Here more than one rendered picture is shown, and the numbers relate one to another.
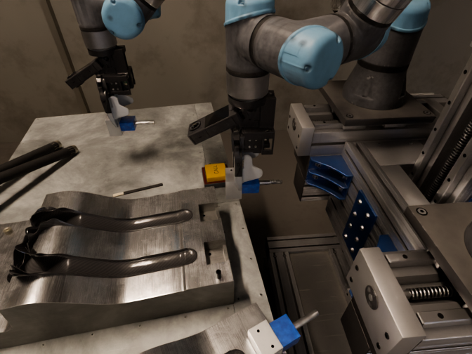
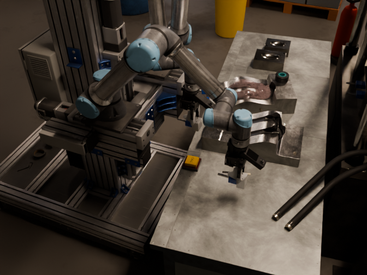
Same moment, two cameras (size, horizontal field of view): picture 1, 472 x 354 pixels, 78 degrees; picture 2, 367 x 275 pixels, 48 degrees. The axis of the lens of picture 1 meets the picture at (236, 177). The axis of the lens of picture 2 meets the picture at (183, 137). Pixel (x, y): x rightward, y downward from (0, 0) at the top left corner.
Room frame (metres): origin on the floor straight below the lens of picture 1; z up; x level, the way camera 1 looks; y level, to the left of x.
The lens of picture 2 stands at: (1.97, 0.72, 2.29)
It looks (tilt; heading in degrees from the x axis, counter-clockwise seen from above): 42 degrees down; 208
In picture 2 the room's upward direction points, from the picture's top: 1 degrees counter-clockwise
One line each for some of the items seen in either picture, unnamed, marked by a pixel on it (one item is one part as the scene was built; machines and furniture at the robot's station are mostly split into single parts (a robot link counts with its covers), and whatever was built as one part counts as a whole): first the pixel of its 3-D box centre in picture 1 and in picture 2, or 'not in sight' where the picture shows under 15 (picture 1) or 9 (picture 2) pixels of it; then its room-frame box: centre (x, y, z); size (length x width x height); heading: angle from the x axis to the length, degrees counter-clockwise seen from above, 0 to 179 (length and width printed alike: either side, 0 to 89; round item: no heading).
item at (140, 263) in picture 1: (105, 239); (252, 124); (0.35, 0.26, 0.92); 0.35 x 0.16 x 0.09; 101
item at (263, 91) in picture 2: not in sight; (249, 88); (0.03, 0.12, 0.90); 0.26 x 0.18 x 0.08; 118
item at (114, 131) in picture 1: (131, 123); (231, 177); (0.76, 0.31, 0.93); 0.13 x 0.05 x 0.05; 95
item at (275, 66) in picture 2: not in sight; (269, 60); (-0.43, 0.10, 0.83); 0.20 x 0.15 x 0.07; 101
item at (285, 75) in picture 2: not in sight; (282, 77); (-0.13, 0.27, 0.93); 0.08 x 0.08 x 0.04
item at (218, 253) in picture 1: (216, 256); not in sight; (0.34, 0.04, 0.87); 0.05 x 0.05 x 0.04; 11
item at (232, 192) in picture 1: (253, 182); (188, 121); (0.50, -0.04, 0.93); 0.13 x 0.05 x 0.05; 93
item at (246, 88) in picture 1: (247, 81); (191, 84); (0.50, -0.02, 1.17); 0.08 x 0.08 x 0.05
